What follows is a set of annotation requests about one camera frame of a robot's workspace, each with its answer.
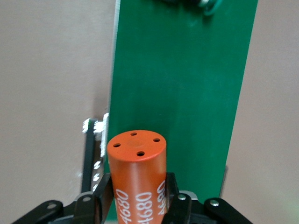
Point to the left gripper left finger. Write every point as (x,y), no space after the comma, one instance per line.
(86,210)

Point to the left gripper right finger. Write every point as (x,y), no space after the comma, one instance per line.
(182,210)

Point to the orange 4680 cylinder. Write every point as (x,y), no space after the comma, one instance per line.
(137,172)

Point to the green mushroom push button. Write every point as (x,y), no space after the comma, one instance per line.
(205,7)

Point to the green conveyor belt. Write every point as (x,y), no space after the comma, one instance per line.
(182,81)

